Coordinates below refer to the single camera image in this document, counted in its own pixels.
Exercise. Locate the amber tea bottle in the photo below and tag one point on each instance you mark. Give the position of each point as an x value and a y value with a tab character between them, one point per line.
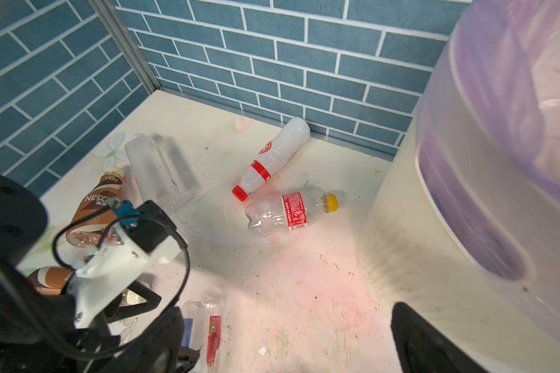
52	280

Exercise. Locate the brown Nescafe coffee bottle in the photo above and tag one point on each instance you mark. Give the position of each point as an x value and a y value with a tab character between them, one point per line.
88	233

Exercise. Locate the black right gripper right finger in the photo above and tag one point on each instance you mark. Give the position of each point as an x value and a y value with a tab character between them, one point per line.
422	348

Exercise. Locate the aluminium corner post left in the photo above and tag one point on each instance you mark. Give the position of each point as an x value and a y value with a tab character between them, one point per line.
115	26

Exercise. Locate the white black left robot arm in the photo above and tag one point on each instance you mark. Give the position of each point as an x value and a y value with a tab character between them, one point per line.
32	324

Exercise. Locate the frosted rectangular plastic bottle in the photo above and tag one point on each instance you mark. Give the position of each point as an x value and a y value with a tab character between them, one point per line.
161	172

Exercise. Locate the white bottle red bands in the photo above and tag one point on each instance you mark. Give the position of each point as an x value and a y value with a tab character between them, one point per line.
273	158

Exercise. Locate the clear bottle blue cap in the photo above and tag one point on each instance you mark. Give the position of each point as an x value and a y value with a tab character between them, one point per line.
203	332

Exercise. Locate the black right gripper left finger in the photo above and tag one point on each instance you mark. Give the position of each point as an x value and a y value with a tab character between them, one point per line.
156	350

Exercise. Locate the beige bin pink liner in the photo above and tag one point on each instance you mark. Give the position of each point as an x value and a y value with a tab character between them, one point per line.
466	226

